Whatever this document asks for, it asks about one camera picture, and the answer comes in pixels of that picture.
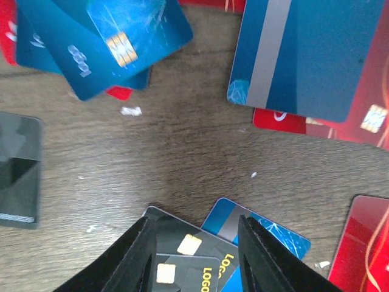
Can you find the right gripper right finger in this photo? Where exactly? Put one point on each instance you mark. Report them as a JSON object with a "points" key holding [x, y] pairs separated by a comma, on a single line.
{"points": [[267, 265]]}

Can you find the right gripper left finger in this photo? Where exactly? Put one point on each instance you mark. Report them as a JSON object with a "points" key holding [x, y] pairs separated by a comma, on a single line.
{"points": [[127, 265]]}

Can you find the black VIP card pair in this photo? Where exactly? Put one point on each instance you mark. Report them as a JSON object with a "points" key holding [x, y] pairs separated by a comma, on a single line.
{"points": [[189, 258]]}

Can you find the red VIP card front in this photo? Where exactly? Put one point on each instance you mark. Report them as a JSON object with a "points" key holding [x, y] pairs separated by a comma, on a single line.
{"points": [[361, 260]]}

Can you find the black card beside holder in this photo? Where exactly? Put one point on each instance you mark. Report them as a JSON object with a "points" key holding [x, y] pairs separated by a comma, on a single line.
{"points": [[21, 157]]}

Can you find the red card pile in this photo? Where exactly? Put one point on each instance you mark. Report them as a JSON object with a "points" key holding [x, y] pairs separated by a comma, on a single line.
{"points": [[367, 120]]}

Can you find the blue card pile top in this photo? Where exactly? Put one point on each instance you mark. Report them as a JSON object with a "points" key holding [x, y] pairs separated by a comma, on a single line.
{"points": [[98, 45]]}

